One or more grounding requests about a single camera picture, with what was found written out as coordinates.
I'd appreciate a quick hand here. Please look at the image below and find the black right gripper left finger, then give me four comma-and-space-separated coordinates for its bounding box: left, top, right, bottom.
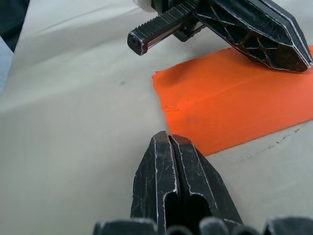
130, 130, 179, 230

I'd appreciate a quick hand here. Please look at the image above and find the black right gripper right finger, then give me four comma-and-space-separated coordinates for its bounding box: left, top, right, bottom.
170, 134, 243, 227

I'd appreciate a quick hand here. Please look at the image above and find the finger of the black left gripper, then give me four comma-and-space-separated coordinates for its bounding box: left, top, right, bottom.
195, 0, 312, 73
278, 0, 313, 66

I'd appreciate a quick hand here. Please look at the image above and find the bystander in dark top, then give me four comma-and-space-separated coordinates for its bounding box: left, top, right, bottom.
0, 0, 28, 97

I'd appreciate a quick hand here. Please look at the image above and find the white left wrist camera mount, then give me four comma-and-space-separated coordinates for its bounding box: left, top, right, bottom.
133, 0, 154, 13

